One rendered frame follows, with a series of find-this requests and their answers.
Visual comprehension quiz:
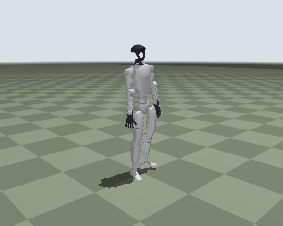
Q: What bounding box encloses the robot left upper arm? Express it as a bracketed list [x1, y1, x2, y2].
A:
[149, 65, 157, 89]

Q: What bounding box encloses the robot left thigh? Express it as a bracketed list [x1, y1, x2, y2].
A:
[142, 105, 157, 143]

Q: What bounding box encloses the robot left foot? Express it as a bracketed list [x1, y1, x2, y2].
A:
[139, 162, 157, 169]

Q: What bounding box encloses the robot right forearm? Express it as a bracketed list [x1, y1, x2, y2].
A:
[126, 89, 134, 115]

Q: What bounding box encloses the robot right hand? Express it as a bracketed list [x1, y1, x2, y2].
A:
[125, 110, 137, 128]

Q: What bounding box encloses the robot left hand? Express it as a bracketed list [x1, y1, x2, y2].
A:
[153, 100, 161, 118]

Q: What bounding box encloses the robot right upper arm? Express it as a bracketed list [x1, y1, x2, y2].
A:
[124, 67, 135, 96]

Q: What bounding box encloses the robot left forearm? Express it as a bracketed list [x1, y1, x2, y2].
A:
[150, 87, 158, 105]

